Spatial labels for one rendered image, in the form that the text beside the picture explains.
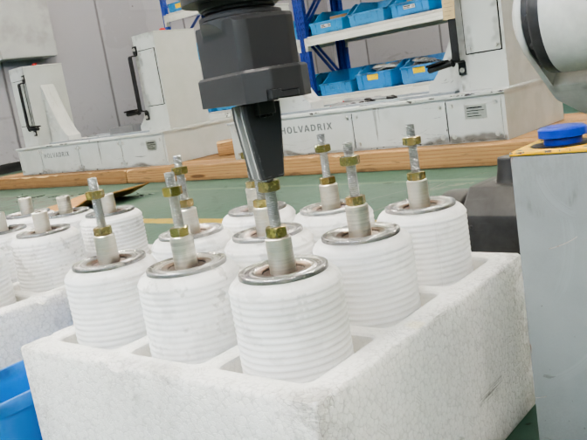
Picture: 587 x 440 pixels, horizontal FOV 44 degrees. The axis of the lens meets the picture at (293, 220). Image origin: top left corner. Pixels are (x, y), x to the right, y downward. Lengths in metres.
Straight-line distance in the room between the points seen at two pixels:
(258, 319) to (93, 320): 0.23
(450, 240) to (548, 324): 0.14
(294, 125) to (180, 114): 0.97
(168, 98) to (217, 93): 3.47
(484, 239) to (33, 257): 0.63
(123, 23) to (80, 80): 0.90
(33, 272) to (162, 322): 0.43
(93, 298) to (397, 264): 0.30
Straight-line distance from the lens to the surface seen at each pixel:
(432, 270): 0.76
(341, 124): 3.14
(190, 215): 0.83
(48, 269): 1.05
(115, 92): 8.27
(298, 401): 0.53
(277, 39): 0.55
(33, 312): 1.00
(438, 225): 0.75
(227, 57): 0.55
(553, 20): 0.90
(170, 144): 4.02
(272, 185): 0.58
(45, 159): 5.03
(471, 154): 2.75
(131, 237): 1.12
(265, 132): 0.57
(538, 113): 3.02
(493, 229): 1.06
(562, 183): 0.64
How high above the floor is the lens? 0.40
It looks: 11 degrees down
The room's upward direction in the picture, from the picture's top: 9 degrees counter-clockwise
